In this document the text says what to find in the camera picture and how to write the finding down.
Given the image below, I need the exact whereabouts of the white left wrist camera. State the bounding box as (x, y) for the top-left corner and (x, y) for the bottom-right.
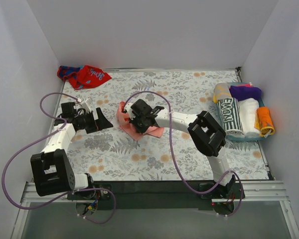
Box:
(76, 98), (92, 113)

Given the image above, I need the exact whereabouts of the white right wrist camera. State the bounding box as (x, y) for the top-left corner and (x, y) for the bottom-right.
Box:
(123, 108), (135, 122)

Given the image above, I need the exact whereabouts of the orange rolled towel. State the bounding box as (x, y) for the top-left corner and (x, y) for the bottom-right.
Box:
(254, 107), (275, 138)

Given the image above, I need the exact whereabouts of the purple rolled towel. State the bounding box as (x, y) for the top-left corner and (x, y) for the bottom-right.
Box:
(229, 86), (262, 101)

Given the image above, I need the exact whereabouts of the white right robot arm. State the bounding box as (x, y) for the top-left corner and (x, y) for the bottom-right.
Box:
(123, 99), (236, 198)

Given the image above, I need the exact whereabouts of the aluminium frame rail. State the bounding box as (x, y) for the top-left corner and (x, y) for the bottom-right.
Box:
(22, 176), (299, 239)

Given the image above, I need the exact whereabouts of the striped lemon rolled towel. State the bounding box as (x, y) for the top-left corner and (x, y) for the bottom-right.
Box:
(217, 98), (243, 137)

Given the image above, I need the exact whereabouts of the white rolled towel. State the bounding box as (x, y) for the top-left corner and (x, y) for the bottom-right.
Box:
(229, 98), (260, 139)

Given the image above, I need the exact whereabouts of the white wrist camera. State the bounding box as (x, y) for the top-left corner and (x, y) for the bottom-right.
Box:
(76, 98), (92, 113)
(123, 108), (135, 122)

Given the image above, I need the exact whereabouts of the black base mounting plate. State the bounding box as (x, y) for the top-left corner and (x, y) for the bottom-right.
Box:
(67, 180), (245, 213)

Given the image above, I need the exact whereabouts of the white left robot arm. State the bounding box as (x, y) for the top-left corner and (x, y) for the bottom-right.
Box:
(30, 102), (113, 199)

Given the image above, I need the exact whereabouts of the red and blue towel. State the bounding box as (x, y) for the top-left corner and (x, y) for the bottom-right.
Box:
(57, 65), (112, 90)

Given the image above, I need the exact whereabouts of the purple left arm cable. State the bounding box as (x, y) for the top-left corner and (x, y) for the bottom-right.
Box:
(1, 92), (117, 224)

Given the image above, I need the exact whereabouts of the pink panda towel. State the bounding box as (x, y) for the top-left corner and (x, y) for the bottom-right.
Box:
(116, 102), (164, 141)

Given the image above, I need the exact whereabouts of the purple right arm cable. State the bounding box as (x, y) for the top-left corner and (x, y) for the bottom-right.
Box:
(124, 90), (245, 218)

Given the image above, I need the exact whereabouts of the floral patterned table mat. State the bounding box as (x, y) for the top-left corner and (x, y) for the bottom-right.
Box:
(39, 69), (270, 182)

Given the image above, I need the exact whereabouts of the teal towel tray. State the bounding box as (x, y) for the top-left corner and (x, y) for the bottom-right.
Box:
(216, 83), (264, 141)

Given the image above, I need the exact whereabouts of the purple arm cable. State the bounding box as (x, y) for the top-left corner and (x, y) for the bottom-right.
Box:
(1, 92), (117, 224)
(124, 90), (245, 218)

